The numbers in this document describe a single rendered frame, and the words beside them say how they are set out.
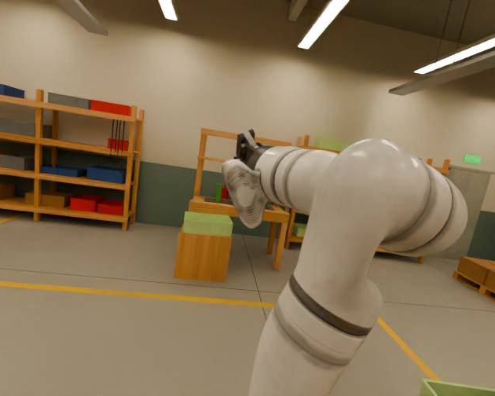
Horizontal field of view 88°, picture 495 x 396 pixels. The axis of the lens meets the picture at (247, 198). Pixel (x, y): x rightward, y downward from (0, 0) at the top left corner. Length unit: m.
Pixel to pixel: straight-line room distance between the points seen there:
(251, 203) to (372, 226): 0.18
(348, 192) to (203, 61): 5.43
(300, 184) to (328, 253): 0.08
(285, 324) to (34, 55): 6.34
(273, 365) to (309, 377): 0.03
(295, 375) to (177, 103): 5.31
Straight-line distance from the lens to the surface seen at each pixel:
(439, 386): 1.34
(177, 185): 5.40
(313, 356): 0.22
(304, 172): 0.25
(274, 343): 0.23
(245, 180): 0.31
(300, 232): 5.21
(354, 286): 0.19
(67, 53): 6.17
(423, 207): 0.19
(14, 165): 5.82
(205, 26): 5.77
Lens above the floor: 1.65
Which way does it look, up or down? 9 degrees down
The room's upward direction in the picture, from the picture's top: 9 degrees clockwise
